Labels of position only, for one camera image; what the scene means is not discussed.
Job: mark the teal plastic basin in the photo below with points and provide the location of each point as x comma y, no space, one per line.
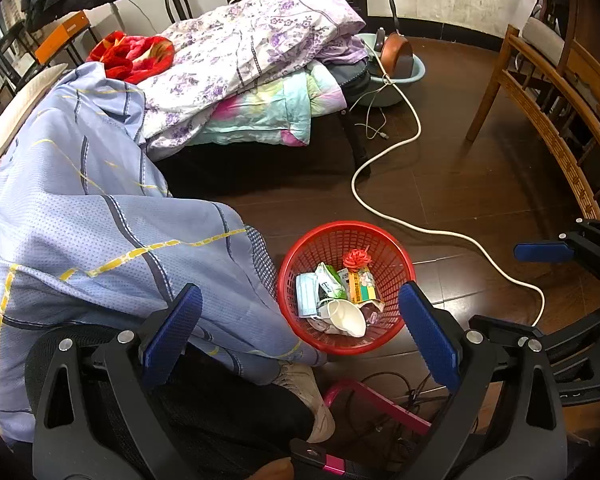
410,77

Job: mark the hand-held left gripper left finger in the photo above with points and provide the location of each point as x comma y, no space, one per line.
172,330

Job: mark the blue face mask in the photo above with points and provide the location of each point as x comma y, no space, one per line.
306,292

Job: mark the red patterned blanket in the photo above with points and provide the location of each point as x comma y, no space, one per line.
130,57

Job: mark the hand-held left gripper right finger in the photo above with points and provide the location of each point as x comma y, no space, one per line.
430,335

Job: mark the pink metal frame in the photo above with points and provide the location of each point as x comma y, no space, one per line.
380,405

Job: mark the wooden chair grey cushion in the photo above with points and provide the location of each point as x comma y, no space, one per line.
545,40

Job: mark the teal tie-dye quilt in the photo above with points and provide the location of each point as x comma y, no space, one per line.
270,110

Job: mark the red ribbon bow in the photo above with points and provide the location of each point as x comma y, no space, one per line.
354,260

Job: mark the blue striped bed sheet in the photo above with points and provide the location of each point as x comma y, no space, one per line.
80,220

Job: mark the copper pan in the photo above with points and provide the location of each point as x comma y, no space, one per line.
397,52

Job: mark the orange box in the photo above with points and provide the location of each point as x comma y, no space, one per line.
62,35

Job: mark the white paper cup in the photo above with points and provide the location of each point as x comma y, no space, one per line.
347,317

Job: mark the white shoe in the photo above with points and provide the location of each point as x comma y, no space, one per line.
305,390

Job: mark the purple floral quilt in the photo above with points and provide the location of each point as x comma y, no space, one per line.
240,40

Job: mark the orange paper carton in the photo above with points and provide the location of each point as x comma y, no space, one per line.
362,290

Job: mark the wooden lattice chair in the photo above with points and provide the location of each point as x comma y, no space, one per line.
492,85

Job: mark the red plastic basket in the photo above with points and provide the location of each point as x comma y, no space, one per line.
380,255

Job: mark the cream pillow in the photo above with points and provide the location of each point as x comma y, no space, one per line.
25,100

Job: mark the person's leg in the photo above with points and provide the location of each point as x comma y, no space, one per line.
230,410

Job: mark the green white wrapper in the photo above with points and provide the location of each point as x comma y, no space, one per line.
330,282

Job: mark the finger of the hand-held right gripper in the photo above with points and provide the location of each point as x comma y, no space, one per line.
490,324
540,252

